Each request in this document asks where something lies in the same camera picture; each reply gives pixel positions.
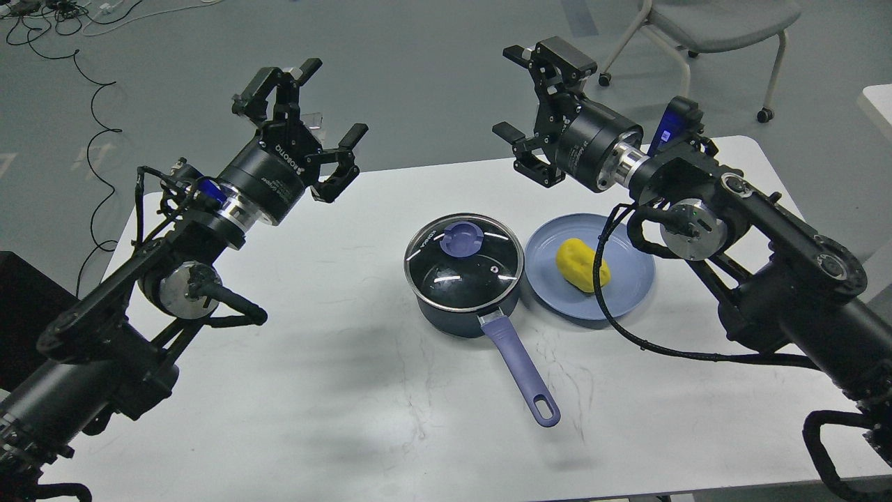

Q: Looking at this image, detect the blue round plate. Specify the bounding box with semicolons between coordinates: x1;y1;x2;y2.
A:
525;213;655;321

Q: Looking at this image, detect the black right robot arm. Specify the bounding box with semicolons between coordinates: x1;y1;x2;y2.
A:
493;37;891;501

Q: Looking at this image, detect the glass lid purple knob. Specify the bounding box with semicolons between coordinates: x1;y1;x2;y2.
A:
403;213;525;312

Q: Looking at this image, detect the grey office chair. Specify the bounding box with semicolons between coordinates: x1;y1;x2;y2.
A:
598;1;802;123

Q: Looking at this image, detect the black box at left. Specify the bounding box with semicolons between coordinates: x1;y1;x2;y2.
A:
1;251;77;392

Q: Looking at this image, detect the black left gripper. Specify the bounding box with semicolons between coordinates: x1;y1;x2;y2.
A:
217;58;369;226

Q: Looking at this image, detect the black floor cable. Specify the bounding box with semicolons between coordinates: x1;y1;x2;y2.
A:
0;0;147;297

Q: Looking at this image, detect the yellow potato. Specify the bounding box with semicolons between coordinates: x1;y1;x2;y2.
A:
555;238;612;294

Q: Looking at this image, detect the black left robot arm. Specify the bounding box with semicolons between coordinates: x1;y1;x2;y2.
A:
2;58;369;501

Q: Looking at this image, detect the white table at right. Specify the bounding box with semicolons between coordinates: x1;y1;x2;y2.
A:
856;83;892;141

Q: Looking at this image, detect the dark blue saucepan purple handle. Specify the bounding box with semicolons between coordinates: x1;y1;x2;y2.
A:
404;213;562;428

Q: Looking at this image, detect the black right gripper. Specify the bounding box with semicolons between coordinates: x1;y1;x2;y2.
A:
493;37;643;193

